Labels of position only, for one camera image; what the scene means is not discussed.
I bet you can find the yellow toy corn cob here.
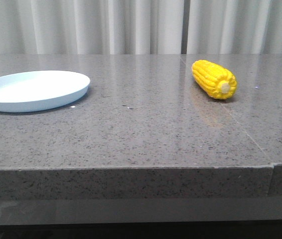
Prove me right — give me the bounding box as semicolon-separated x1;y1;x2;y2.
192;60;237;100

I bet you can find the light blue round plate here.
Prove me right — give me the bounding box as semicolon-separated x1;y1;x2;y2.
0;70;90;113

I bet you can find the white pleated curtain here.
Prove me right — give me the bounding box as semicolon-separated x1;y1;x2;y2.
0;0;282;54

